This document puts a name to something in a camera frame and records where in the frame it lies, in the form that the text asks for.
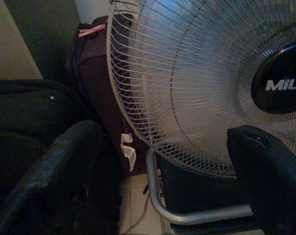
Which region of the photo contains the grey metal fan stand tube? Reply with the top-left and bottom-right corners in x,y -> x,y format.
145,148 -> 255,226

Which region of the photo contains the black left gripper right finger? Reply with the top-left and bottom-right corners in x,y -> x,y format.
227,124 -> 296,235

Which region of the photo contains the pink ribbon tag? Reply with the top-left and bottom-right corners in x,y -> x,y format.
78,24 -> 106,38

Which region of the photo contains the white plastic luggage tag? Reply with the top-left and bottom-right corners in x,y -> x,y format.
120,133 -> 137,172

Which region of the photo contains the dark purple suitcase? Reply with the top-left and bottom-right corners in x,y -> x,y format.
66,14 -> 160,174

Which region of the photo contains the black fabric bag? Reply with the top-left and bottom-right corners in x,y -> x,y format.
0,79 -> 94,196

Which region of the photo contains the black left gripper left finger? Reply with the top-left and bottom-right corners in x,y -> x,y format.
0,119 -> 104,235

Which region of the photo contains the grey power cable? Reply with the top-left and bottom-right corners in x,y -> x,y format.
119,183 -> 151,235

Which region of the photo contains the white wire cage fan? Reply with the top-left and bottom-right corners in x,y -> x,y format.
106,0 -> 296,179

